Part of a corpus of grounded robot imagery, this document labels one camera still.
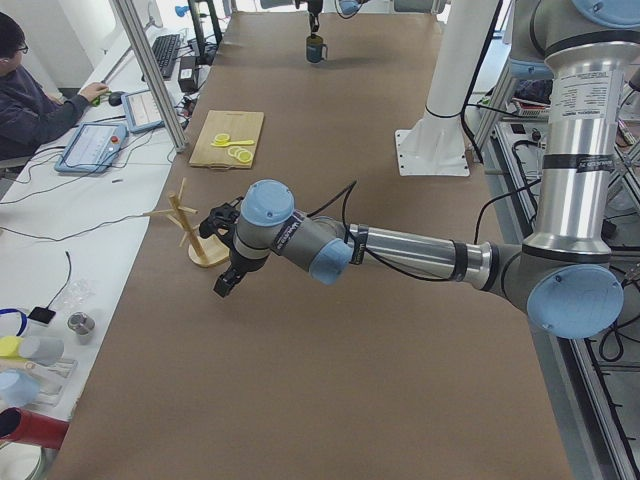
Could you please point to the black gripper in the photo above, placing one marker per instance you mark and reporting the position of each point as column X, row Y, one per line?
column 238, row 264
column 314, row 7

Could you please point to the wooden cutting board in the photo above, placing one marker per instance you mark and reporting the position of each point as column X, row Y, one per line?
column 240, row 125

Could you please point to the black power adapter box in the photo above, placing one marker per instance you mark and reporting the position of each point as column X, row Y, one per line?
column 188, row 75

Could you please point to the red bottle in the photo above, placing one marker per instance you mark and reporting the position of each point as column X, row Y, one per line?
column 27, row 427

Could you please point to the white side table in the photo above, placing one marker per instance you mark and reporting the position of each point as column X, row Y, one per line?
column 137, row 401

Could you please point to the near blue teach pendant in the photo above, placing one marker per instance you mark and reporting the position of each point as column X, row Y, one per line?
column 92, row 149

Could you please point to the grey plastic cup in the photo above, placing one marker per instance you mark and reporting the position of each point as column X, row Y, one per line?
column 41, row 349

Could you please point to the single lemon slice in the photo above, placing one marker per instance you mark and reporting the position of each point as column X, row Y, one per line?
column 221, row 139

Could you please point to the black square pad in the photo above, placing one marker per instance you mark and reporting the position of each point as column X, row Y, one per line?
column 41, row 315

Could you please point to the seated person dark hoodie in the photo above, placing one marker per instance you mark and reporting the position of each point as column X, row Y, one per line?
column 29, row 116

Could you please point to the black keyboard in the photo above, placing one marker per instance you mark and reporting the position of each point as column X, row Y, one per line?
column 165, row 49

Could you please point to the small steel cup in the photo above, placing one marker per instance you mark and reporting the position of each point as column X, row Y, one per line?
column 83, row 327

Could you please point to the yellow toy knife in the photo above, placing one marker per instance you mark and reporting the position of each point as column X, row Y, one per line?
column 236, row 143

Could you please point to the blue teach pendant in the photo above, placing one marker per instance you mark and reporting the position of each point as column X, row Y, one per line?
column 92, row 149
column 141, row 111

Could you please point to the aluminium frame post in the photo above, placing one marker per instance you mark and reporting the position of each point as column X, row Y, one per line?
column 136, row 34

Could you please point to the lemon slice stack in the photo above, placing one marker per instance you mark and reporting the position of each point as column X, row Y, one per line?
column 242, row 155

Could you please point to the clear cup tray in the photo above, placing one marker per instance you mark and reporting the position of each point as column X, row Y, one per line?
column 53, row 379

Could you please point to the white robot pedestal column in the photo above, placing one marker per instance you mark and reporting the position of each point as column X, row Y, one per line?
column 435, row 145

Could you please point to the wooden cup storage rack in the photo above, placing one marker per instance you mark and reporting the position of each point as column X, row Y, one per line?
column 203, row 252

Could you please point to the blue mug yellow inside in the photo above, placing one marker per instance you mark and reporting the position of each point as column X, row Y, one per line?
column 316, row 49

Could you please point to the light blue plastic cup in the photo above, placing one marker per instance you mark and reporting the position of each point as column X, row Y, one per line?
column 18, row 388

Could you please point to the far blue teach pendant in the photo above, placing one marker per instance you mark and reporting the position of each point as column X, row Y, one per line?
column 141, row 111

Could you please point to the yellow plastic cup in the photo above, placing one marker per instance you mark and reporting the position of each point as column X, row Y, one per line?
column 9, row 346

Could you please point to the black computer mouse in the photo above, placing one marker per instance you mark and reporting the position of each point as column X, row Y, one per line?
column 115, row 98

